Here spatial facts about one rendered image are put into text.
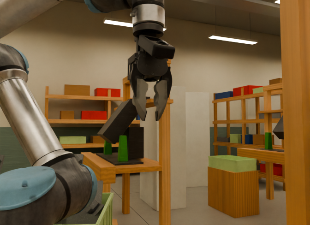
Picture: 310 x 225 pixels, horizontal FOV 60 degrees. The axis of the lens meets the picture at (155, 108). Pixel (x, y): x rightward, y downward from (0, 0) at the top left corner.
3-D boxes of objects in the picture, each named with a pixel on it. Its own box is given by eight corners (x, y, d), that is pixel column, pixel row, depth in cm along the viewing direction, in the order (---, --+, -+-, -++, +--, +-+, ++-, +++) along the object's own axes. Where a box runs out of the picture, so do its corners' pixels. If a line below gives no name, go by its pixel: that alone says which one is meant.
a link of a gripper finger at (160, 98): (160, 120, 66) (156, 82, 66) (170, 119, 60) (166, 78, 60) (149, 121, 65) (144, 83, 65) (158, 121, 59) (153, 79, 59)
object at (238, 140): (284, 191, 521) (281, 76, 536) (211, 171, 751) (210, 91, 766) (304, 189, 541) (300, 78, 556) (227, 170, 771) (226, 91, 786)
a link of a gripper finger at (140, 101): (137, 121, 64) (142, 83, 64) (146, 121, 58) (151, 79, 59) (125, 119, 62) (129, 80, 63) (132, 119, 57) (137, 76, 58)
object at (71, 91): (164, 174, 717) (164, 89, 732) (42, 182, 605) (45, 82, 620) (157, 170, 767) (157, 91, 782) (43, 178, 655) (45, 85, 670)
